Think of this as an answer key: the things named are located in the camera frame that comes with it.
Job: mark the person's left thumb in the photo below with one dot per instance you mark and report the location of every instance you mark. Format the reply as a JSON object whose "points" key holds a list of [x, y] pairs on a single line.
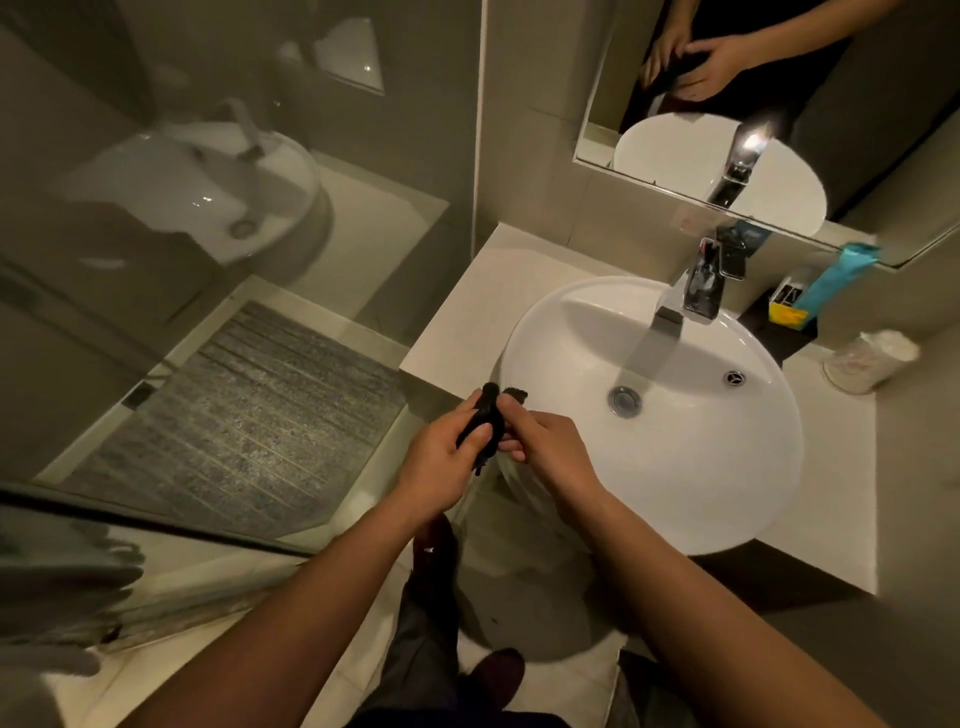
{"points": [[477, 439]]}

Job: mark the person's right forearm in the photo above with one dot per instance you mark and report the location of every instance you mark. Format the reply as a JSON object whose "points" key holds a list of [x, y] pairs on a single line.
{"points": [[690, 615]]}

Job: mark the wall mirror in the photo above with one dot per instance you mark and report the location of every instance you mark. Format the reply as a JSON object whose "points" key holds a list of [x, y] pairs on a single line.
{"points": [[862, 112]]}

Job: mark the blue tube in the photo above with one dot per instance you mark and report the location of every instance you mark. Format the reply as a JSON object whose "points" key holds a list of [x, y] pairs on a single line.
{"points": [[832, 281]]}

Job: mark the person's right hand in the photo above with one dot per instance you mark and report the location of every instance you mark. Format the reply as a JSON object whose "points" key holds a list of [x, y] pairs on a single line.
{"points": [[559, 465]]}

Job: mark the person's dark trousers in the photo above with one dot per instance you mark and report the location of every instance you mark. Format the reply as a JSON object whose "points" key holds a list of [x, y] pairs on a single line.
{"points": [[424, 652]]}

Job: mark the small black cloth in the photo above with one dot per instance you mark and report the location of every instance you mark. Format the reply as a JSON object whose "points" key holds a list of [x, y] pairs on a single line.
{"points": [[490, 412]]}

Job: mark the white round sink basin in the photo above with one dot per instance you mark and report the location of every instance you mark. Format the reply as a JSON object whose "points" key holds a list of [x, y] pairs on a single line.
{"points": [[712, 465]]}

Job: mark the chrome faucet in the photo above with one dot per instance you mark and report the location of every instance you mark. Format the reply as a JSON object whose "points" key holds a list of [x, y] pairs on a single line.
{"points": [[702, 289]]}

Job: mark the chrome sink drain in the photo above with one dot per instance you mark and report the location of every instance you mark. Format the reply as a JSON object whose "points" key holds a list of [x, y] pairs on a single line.
{"points": [[625, 401]]}

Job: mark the person's left forearm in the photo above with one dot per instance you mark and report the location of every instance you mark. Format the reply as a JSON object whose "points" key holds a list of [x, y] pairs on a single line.
{"points": [[300, 622]]}

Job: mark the dark shoe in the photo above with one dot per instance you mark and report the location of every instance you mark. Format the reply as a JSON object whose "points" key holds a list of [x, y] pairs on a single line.
{"points": [[501, 675]]}

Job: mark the white corner shelf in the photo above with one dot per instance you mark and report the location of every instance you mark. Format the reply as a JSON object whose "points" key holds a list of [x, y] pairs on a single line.
{"points": [[354, 56]]}

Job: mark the black amenity tray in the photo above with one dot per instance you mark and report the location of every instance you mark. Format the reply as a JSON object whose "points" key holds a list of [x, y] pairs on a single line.
{"points": [[772, 341]]}

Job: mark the person's left hand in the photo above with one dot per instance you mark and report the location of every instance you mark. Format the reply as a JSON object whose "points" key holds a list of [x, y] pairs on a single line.
{"points": [[435, 465]]}

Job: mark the chrome overflow hole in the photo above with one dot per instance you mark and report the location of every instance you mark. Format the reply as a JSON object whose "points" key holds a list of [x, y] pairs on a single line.
{"points": [[735, 378]]}

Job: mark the grey textured shower mat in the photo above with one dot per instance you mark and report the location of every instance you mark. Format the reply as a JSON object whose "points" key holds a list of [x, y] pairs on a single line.
{"points": [[247, 420]]}

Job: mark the person's right thumb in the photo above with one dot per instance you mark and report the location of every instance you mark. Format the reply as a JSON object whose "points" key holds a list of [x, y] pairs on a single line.
{"points": [[521, 414]]}

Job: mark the yellow small box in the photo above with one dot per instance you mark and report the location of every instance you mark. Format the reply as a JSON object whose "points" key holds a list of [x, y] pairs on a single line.
{"points": [[786, 315]]}

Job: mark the grey towel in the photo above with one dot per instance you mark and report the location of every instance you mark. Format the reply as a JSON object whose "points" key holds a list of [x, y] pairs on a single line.
{"points": [[45, 600]]}

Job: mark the white small box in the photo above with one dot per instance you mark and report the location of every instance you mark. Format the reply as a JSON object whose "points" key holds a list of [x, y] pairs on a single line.
{"points": [[789, 289]]}

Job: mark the glass shower door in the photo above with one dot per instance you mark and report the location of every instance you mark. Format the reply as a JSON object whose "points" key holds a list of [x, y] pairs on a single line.
{"points": [[112, 337]]}

